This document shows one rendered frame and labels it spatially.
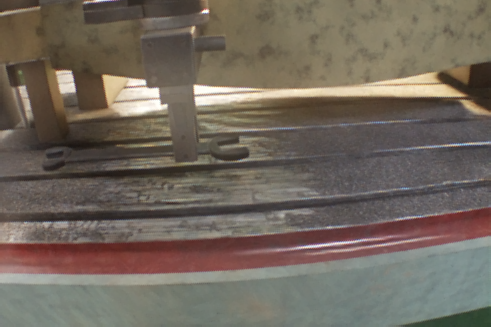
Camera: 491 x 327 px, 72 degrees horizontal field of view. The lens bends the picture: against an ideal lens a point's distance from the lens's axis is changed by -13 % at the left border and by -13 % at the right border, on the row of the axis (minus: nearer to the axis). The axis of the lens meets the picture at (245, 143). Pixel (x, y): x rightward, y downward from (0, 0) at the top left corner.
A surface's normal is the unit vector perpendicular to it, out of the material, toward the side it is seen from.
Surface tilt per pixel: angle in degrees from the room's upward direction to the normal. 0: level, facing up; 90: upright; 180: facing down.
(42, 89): 90
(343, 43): 90
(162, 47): 90
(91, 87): 90
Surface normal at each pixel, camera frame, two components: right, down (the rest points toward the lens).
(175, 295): 0.06, 0.44
